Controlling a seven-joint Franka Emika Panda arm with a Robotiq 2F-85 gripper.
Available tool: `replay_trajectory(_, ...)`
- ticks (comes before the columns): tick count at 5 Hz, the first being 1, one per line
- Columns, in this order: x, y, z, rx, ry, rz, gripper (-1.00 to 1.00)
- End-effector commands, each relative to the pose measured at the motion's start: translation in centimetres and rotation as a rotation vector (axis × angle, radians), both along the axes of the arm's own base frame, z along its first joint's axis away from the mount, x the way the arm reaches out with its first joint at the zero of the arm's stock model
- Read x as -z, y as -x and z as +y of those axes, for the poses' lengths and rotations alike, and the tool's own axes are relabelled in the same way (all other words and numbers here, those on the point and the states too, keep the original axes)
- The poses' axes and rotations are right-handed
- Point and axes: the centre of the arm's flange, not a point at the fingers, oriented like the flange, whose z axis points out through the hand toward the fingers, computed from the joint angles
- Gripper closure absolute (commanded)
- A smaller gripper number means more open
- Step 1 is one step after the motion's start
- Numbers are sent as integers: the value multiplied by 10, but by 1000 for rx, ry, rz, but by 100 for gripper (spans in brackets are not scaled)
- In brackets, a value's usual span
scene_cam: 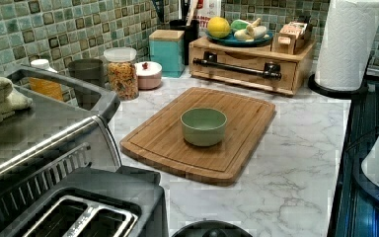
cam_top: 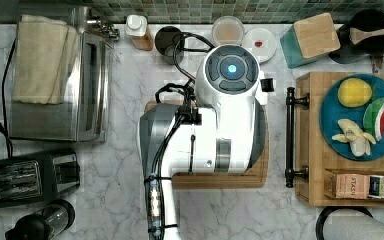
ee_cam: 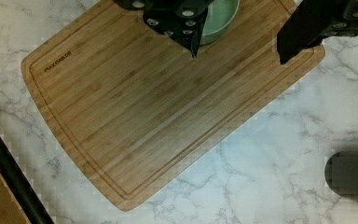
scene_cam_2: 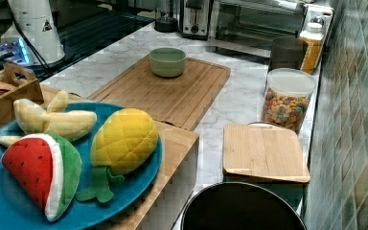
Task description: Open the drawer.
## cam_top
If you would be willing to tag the silver toaster oven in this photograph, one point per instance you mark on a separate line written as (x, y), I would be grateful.
(82, 115)

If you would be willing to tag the wooden cutting board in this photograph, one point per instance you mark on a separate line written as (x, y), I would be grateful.
(233, 178)

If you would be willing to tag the teal box wooden lid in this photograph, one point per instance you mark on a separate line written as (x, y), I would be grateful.
(309, 39)

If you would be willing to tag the wooden spoon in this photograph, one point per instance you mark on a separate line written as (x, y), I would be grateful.
(356, 35)

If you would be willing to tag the wooden drawer box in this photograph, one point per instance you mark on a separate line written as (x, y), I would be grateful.
(312, 149)

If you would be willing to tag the blue round plate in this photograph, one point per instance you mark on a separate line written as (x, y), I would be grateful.
(332, 110)

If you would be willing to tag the peeled banana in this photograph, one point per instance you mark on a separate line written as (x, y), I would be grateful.
(360, 142)

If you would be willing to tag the dark striped tea box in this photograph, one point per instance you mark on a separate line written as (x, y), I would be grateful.
(376, 187)

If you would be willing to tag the black utensil holder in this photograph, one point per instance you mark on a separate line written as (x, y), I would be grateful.
(366, 20)

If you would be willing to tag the clear lidded round container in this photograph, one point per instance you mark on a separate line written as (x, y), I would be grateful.
(227, 30)

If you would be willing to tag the beige folded towel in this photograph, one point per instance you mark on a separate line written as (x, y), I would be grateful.
(46, 53)

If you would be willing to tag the black cup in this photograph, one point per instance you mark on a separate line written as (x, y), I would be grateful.
(165, 41)

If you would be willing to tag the yellow lemon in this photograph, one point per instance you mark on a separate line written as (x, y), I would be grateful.
(354, 92)

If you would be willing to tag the white cap bottle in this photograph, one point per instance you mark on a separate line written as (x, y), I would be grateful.
(138, 30)

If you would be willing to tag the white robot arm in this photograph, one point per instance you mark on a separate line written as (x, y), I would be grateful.
(228, 74)

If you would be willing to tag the watermelon slice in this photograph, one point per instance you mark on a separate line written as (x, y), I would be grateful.
(373, 119)

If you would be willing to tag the black two-slot toaster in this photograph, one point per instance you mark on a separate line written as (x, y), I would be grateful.
(38, 177)

